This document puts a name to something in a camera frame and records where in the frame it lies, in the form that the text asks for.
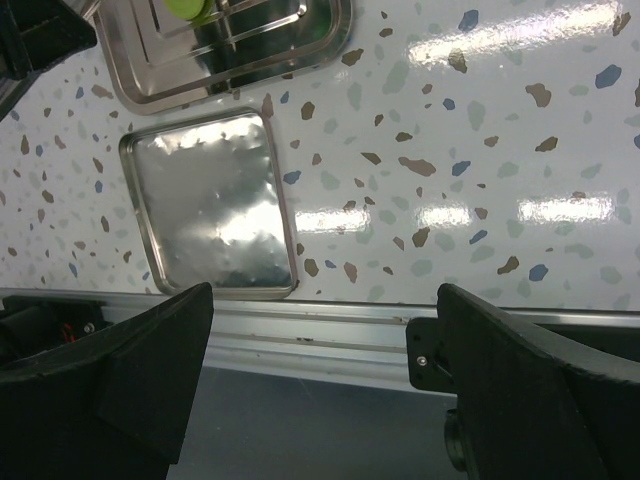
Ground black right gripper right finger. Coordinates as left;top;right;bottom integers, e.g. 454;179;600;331
437;284;639;479

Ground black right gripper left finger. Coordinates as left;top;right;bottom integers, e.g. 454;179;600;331
1;283;214;479

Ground steel slotted tongs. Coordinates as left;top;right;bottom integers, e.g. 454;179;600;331
214;0;239;54

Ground small square steel lid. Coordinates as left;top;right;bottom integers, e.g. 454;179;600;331
119;107;297;301

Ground large steel baking tray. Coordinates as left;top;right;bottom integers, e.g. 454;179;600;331
94;1;353;115

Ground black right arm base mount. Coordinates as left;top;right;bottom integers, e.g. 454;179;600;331
405;314;640;396

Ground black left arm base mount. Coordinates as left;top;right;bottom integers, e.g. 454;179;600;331
1;295;112;366

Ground aluminium frame rail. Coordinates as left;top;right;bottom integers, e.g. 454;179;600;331
0;287;640;396

